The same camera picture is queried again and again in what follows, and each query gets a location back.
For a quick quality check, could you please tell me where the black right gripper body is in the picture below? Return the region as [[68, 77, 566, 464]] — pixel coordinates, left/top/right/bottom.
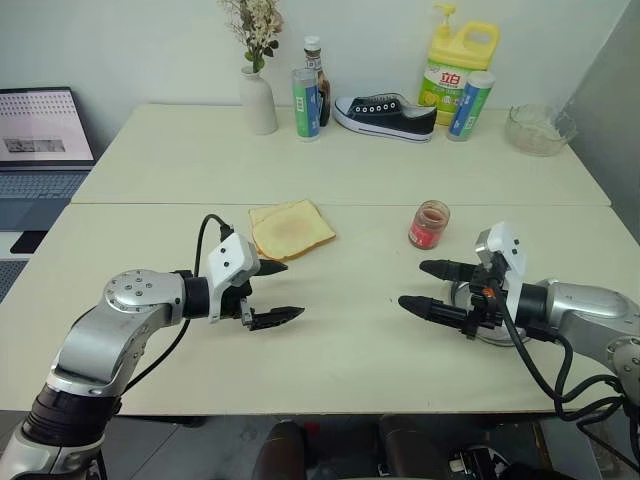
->
[[461, 263, 510, 341]]

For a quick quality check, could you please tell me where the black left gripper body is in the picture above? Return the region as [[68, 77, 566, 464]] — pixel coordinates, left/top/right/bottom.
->
[[220, 269, 261, 332]]

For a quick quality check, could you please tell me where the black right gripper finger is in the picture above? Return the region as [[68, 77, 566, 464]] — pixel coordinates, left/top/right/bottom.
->
[[418, 258, 482, 284], [397, 294, 470, 330]]

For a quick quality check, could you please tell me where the slice of toast bread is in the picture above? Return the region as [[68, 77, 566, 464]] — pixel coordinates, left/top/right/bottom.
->
[[251, 203, 338, 260]]

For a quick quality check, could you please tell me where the small glass jam jar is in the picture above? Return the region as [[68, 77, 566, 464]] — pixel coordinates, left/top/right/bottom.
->
[[407, 199, 452, 250]]

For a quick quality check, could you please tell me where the round metal dish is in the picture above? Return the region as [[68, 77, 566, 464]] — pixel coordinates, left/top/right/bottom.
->
[[446, 279, 529, 348]]

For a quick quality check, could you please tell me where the dark rounded shape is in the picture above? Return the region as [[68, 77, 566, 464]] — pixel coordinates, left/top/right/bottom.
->
[[377, 413, 451, 480], [249, 419, 309, 480]]

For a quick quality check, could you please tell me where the clear canister blue green label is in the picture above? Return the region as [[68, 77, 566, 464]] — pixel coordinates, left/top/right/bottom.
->
[[290, 67, 323, 143], [446, 70, 497, 143]]

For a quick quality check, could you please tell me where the white ceramic vase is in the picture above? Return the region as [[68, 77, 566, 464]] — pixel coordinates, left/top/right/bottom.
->
[[237, 65, 280, 136]]

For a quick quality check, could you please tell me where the clear glass bowl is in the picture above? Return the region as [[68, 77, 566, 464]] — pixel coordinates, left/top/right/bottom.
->
[[504, 103, 578, 158]]

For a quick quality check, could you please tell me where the black white canvas sneaker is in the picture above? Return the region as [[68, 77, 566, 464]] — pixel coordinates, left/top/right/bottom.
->
[[332, 94, 439, 144]]

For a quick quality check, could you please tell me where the flat black object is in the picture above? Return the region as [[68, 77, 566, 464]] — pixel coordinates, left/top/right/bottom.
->
[[9, 230, 47, 255]]

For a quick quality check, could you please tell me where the yellow detergent pump bottle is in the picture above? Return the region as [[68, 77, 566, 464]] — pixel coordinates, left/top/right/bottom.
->
[[417, 2, 502, 128]]

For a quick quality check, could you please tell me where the brown sauce bottle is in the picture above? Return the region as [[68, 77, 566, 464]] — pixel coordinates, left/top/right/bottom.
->
[[301, 34, 333, 128]]

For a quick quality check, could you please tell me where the dark grey textured mat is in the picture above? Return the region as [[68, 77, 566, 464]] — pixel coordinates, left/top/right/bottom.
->
[[0, 259, 29, 304]]

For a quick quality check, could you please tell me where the dried flower bouquet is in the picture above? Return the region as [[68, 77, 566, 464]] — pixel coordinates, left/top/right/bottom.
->
[[218, 0, 286, 74]]

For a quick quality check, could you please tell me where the open grey laptop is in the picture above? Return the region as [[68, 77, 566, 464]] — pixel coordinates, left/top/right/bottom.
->
[[0, 87, 97, 233]]

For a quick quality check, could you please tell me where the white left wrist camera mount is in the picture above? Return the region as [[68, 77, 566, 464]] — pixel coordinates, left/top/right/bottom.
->
[[206, 233, 262, 324]]

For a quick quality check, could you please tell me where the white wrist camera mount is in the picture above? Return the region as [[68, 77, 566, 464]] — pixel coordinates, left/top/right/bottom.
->
[[206, 233, 262, 324], [473, 220, 528, 314]]

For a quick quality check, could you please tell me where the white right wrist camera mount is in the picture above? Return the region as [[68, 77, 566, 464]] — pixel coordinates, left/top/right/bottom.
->
[[473, 220, 528, 314]]

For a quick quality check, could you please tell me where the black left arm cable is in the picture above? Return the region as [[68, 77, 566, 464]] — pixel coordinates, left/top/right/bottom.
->
[[119, 213, 235, 396]]

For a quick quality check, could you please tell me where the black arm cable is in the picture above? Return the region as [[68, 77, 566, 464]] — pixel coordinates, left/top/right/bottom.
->
[[119, 213, 235, 396], [487, 284, 640, 472]]

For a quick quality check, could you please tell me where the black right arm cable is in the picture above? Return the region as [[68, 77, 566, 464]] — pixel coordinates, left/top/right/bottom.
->
[[487, 284, 640, 472]]

